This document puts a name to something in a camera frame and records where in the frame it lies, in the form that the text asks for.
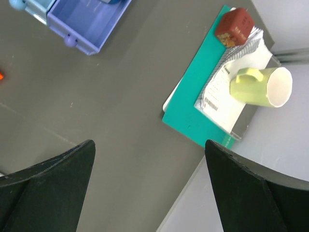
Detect dark red cube box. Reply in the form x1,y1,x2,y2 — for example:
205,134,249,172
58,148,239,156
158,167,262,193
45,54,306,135
214,7,255,48

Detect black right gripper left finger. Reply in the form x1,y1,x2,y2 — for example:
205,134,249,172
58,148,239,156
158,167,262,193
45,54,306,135
0,140,96,232

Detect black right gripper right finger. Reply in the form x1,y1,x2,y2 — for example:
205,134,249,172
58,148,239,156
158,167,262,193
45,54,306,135
205,140,309,232

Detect teal clip file folder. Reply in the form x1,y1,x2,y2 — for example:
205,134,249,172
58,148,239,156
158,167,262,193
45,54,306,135
162,5,235,148

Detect purple drawer box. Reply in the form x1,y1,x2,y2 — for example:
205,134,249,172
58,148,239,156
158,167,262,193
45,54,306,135
47,0,131,56

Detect yellow-green ceramic mug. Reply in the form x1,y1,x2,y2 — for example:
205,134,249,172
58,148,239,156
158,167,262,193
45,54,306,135
229,67,293,108

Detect white printed paper sheet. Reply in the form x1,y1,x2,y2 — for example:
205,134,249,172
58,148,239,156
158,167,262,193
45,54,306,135
195,40,273,133

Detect sky blue drawer box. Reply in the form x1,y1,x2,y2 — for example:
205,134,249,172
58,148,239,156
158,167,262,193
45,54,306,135
9,0,56,26

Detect crumpled patterned wrapper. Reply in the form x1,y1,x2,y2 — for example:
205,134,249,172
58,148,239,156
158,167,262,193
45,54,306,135
210,27,264,80

